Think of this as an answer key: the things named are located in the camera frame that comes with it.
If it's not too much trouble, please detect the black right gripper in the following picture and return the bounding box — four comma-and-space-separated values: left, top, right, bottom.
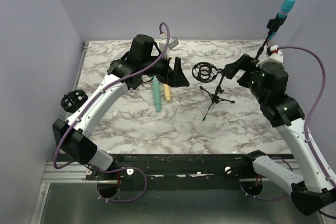
227, 53, 268, 104

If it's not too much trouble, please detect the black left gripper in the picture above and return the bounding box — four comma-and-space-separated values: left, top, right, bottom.
142, 52, 190, 88

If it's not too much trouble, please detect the cream yellow microphone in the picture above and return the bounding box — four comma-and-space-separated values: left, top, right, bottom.
163, 84, 172, 102

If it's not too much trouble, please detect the mint green microphone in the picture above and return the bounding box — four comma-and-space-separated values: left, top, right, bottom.
152, 76, 162, 112

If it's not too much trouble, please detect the black tripod shock mount stand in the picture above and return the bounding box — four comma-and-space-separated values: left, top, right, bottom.
192, 62, 235, 121

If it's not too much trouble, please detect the black shock mount desk stand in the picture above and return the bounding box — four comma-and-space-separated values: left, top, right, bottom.
60, 90, 88, 113

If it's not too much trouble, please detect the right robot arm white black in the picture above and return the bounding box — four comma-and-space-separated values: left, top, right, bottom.
225, 54, 335, 216

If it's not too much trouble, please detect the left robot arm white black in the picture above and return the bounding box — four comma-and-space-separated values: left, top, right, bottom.
52, 33, 190, 179

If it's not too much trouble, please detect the black round base mic stand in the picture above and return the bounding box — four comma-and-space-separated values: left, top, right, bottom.
255, 13, 287, 59

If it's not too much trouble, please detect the blue microphone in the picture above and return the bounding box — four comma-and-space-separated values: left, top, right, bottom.
267, 0, 296, 40

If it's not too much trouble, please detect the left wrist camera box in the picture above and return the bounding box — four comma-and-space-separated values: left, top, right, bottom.
157, 33, 180, 58

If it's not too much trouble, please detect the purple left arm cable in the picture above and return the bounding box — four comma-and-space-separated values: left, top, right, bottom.
52, 22, 149, 204

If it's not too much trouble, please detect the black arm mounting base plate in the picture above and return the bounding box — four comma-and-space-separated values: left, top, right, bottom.
54, 153, 274, 192

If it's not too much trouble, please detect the aluminium extrusion rail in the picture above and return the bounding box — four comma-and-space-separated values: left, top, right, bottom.
41, 158, 95, 183

